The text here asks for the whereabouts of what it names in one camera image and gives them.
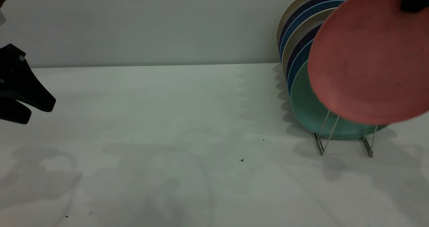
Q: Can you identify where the pink round plate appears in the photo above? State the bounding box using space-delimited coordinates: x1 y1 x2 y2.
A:
307 0 429 125

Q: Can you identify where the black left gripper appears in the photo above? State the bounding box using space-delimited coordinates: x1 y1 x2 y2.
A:
0 44 56 124

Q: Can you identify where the silver wire plate rack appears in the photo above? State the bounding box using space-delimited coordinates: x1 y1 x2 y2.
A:
312 111 378 158

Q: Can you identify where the green round plate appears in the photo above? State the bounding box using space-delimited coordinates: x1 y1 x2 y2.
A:
290 59 387 140

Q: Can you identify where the dark purple round plate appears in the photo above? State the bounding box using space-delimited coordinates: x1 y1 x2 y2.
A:
278 0 351 51
285 24 323 80

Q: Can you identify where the blue round plate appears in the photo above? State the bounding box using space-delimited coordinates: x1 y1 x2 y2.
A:
279 0 346 61
287 39 314 95

